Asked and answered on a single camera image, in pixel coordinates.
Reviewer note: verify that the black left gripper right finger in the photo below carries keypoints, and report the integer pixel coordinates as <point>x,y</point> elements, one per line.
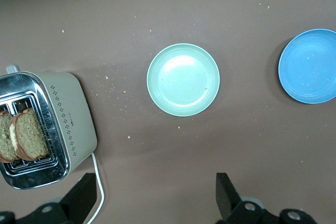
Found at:
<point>225,195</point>

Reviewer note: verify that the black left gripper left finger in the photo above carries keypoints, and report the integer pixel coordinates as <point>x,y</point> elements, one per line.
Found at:
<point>84,192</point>

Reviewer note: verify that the brown bread slice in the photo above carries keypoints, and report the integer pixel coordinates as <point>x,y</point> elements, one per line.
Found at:
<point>29,134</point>
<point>5,134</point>

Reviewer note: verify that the pale green plate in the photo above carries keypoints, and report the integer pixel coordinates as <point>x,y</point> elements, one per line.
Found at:
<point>183,79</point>

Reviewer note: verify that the blue plate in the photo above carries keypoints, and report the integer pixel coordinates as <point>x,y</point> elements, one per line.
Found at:
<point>309,66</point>

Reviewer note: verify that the beige chrome toaster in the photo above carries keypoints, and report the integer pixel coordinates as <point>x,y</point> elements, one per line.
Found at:
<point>71,108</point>

